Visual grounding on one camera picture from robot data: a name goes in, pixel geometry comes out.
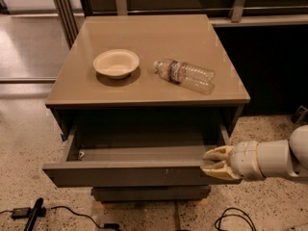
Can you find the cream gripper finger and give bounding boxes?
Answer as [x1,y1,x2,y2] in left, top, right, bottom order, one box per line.
[201,161,241,181]
[203,145,233,161]

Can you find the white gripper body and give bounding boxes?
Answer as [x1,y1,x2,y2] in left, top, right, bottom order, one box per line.
[229,141,265,181]

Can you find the grey top drawer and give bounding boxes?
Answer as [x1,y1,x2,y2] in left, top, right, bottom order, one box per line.
[43,123,230,188]

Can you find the grey drawer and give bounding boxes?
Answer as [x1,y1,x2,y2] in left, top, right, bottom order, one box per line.
[43,123,230,188]
[91,186,211,202]

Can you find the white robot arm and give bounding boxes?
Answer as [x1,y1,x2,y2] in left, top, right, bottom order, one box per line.
[201,125,308,182]

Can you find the grey bottom drawer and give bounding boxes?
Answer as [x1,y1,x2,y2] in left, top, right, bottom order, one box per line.
[91,186,211,202]

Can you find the grey three-drawer cabinet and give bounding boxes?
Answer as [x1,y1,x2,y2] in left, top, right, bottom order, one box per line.
[44,13,251,203]

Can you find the dark object at right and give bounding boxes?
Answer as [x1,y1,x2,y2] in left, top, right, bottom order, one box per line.
[291,106,308,123]

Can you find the clear plastic water bottle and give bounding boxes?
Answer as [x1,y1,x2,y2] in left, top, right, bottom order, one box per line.
[154,59,216,95]

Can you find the beige paper bowl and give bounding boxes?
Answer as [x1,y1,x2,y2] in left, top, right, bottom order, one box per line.
[93,49,140,79]

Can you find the metal shelf rack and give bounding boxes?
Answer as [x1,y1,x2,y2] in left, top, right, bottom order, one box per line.
[54,0,308,44]

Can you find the black power adapter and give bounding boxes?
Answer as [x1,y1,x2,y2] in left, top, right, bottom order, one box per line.
[11,207,31,219]

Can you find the black coiled cable right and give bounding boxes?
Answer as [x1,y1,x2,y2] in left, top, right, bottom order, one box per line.
[214,207,258,231]

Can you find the black floor cable left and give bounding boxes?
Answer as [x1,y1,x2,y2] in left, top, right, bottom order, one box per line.
[46,204,121,231]

